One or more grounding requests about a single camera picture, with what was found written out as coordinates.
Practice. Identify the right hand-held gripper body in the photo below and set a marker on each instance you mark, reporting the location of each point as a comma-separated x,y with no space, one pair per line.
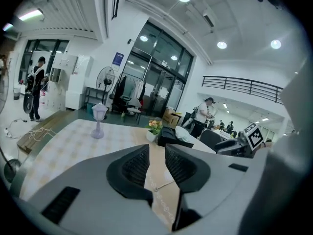
254,137

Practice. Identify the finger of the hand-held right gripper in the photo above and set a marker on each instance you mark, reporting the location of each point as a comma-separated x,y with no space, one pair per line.
226,147

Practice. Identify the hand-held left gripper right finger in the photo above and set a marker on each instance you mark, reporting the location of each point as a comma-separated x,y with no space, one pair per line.
200,175

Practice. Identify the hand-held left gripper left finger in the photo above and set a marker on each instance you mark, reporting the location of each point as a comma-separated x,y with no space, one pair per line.
115,177

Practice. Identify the person's right forearm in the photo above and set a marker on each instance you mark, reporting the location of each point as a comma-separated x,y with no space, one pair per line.
267,145

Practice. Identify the black chair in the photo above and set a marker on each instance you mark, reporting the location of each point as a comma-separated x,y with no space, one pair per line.
210,138

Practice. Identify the black case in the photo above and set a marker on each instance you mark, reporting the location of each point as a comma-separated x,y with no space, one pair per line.
187,117

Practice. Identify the black tissue box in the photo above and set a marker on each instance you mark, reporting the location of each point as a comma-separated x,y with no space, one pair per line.
168,134

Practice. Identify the beige checked tablecloth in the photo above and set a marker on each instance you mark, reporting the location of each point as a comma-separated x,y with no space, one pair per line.
73,141

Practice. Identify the brown cardboard box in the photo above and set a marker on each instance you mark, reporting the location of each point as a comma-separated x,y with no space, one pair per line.
171,119

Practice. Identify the potted orange artificial flowers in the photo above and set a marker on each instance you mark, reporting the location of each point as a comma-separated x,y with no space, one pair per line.
154,126

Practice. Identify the black mezzanine railing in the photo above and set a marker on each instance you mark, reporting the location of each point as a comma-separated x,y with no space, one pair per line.
227,77

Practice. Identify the blue waste bin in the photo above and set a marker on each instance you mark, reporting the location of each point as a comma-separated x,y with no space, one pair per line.
90,107

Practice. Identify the grey white armchair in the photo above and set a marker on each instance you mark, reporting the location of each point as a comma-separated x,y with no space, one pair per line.
134,103

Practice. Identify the wooden floor platform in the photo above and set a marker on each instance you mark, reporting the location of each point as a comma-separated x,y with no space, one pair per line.
49,124

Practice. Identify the stack of white boxes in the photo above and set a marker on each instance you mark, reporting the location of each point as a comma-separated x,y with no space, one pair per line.
74,99

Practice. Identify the black clothes rack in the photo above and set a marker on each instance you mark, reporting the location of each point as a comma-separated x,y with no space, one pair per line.
121,87

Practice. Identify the black metal rack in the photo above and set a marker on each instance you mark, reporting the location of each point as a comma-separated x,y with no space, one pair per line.
94,87

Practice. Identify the white power strip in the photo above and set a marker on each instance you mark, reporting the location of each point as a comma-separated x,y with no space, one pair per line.
7,133

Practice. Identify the black framed glass entrance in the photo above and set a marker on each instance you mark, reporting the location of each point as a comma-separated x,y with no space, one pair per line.
159,45

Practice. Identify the ceiling air conditioner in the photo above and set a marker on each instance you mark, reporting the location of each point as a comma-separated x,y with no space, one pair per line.
209,19

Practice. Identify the white locker cabinet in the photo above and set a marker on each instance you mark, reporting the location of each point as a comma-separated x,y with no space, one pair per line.
66,61

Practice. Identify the white ceiling pipes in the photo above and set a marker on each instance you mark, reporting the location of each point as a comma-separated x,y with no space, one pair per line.
168,21

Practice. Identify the long ceiling tube light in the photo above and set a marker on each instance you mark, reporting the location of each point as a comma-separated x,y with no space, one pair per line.
30,15
7,26

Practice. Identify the black pedestal fan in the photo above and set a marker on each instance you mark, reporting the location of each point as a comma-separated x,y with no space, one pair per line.
12,168
105,81

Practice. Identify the blue wall poster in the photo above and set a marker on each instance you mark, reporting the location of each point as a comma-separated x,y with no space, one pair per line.
118,59

